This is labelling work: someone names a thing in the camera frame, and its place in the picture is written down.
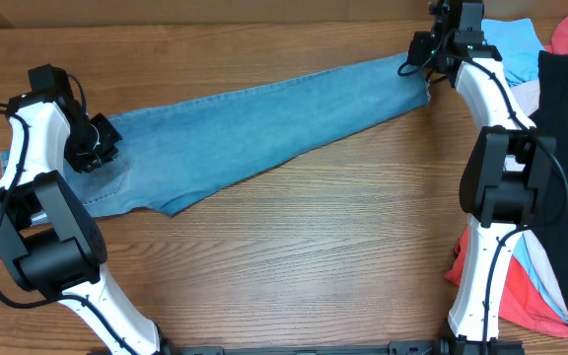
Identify blue denim jeans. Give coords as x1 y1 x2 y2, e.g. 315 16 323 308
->
0 51 432 219

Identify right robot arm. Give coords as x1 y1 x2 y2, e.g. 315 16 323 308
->
406 0 561 355

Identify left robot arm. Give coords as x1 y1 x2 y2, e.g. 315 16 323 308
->
0 64 177 354

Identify light blue shirt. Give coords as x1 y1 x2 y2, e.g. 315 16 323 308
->
480 18 568 324

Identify white cloth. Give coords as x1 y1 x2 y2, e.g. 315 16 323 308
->
511 80 568 324

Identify red shirt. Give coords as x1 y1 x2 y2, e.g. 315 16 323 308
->
444 14 568 339

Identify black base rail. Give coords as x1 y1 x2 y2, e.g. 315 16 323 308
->
177 339 526 355

